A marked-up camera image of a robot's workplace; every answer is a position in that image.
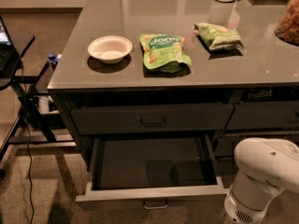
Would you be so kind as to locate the right grey top drawer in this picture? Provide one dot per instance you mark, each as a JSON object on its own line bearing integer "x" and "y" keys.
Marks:
{"x": 265, "y": 115}

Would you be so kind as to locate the green chip bag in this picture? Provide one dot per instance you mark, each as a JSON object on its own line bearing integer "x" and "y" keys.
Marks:
{"x": 164, "y": 53}

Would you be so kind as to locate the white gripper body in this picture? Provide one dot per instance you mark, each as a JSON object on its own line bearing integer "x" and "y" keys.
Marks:
{"x": 241, "y": 211}

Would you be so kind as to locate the blue cap bottle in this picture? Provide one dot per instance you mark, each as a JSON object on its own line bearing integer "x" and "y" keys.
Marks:
{"x": 53, "y": 58}

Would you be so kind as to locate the black laptop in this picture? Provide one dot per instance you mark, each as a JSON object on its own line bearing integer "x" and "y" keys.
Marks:
{"x": 7, "y": 49}

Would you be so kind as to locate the grey counter cabinet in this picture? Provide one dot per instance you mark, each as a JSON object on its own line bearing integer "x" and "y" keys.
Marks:
{"x": 265, "y": 70}

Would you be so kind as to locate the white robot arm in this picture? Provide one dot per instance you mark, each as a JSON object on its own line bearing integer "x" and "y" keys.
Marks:
{"x": 266, "y": 167}

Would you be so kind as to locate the white paper bowl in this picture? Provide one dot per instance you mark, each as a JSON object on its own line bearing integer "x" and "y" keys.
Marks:
{"x": 110, "y": 49}

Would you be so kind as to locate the folded green snack bag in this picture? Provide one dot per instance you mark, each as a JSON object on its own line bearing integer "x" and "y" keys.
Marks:
{"x": 218, "y": 37}

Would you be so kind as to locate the black side stand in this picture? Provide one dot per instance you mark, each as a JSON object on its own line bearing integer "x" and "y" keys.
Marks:
{"x": 27, "y": 88}

